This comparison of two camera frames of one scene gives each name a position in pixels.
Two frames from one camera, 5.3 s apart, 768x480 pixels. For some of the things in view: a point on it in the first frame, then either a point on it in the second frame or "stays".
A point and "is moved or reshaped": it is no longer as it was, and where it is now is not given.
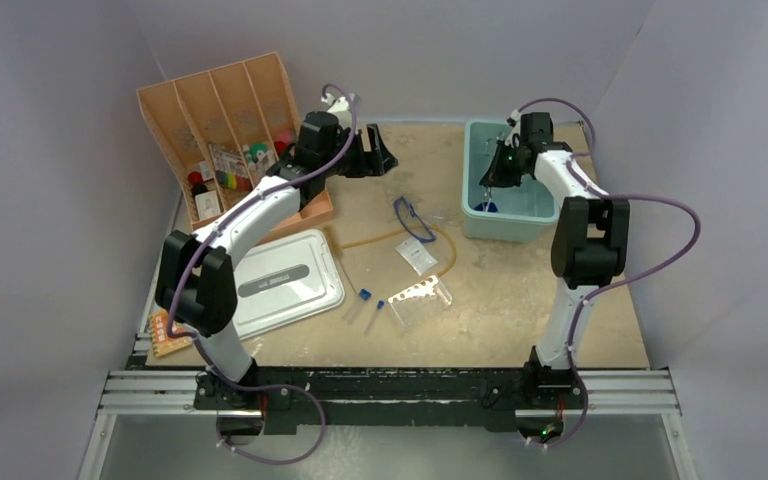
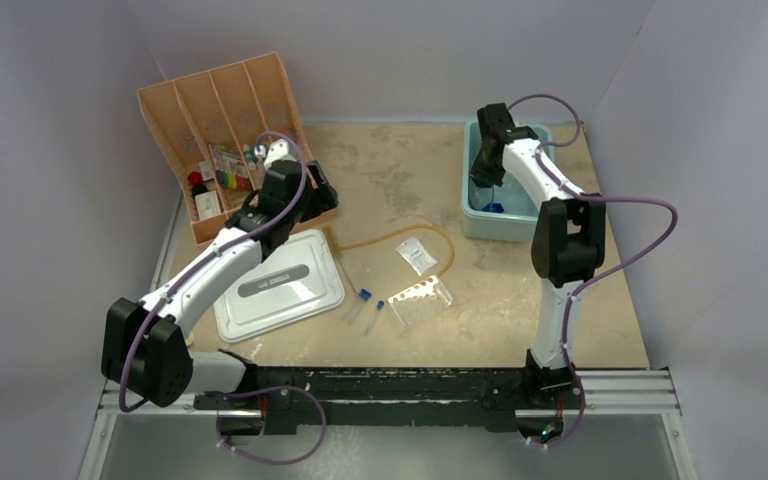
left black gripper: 377,162 -> 322,198
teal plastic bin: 523,213 stays
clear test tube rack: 420,301 stays
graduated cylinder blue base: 492,207 is moved or reshaped
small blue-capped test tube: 379,307 stays
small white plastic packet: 417,255 stays
